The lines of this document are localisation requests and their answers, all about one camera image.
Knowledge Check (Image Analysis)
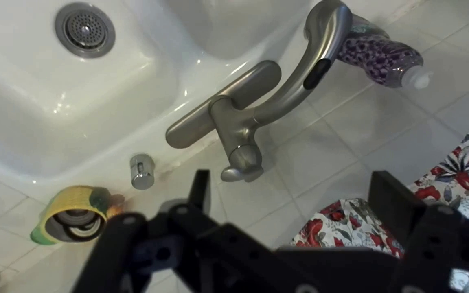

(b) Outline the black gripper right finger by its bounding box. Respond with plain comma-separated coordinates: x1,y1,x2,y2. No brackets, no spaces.
367,169,429,256

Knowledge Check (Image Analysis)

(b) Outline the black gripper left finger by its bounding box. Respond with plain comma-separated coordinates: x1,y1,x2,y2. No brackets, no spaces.
186,167,214,214

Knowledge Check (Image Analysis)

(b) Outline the brushed metal faucet handle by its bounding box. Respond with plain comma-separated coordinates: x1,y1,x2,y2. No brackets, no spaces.
211,99,266,183

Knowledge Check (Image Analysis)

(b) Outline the chrome sink faucet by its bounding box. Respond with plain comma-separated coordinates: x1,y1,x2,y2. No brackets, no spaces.
165,0,356,151

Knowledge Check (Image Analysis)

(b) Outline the chrome sink cap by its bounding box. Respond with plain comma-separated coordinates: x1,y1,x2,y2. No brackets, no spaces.
129,152,157,190

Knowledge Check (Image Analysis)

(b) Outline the white double sink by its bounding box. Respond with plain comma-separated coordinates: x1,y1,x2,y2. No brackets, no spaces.
0,0,367,208

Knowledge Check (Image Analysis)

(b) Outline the metal sink drain strainer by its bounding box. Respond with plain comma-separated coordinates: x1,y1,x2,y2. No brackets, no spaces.
54,1,118,59

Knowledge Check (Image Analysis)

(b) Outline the red floral curtain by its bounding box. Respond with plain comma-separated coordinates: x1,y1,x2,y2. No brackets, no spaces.
290,95,469,293

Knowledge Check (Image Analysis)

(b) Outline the yellow green sponge holder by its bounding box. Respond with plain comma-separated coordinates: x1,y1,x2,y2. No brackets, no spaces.
28,183,128,247

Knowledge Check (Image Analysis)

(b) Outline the purple dish soap bottle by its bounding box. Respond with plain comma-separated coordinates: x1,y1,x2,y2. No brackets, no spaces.
336,14,432,90

